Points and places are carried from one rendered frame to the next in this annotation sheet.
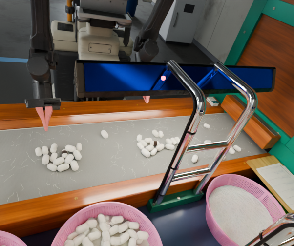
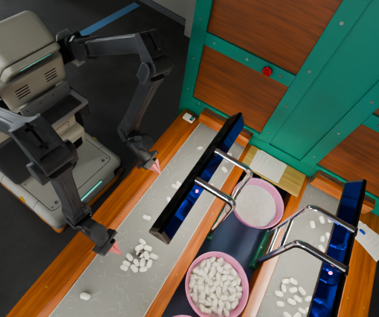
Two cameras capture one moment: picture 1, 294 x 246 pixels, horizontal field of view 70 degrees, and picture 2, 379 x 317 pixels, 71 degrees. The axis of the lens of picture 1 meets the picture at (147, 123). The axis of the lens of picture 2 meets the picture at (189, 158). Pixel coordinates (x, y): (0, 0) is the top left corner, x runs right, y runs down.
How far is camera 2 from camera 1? 0.72 m
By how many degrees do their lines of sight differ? 33
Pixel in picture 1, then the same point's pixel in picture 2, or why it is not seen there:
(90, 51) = not seen: hidden behind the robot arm
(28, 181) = (140, 289)
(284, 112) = (250, 117)
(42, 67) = (102, 230)
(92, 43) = not seen: hidden behind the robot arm
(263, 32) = (211, 59)
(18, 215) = (160, 308)
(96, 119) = (128, 209)
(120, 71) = (179, 213)
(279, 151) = (254, 141)
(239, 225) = (257, 212)
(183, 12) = not seen: outside the picture
